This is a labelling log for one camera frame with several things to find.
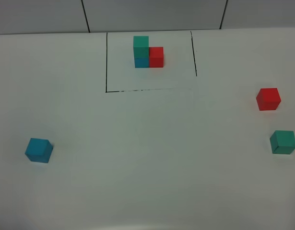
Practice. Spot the blue template block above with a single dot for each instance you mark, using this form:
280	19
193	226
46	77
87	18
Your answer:
141	62

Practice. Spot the red template block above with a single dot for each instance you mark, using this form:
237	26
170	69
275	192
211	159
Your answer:
156	57

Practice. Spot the green template block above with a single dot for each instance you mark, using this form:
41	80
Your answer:
141	46

